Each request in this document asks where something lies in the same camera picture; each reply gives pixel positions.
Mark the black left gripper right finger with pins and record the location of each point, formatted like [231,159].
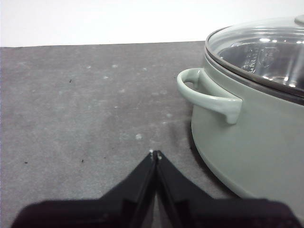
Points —
[177,183]

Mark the glass lid with green knob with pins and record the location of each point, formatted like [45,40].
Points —
[261,47]

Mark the pale green electric steamer pot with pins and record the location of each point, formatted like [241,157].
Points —
[237,142]

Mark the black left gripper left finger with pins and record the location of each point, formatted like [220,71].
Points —
[135,183]

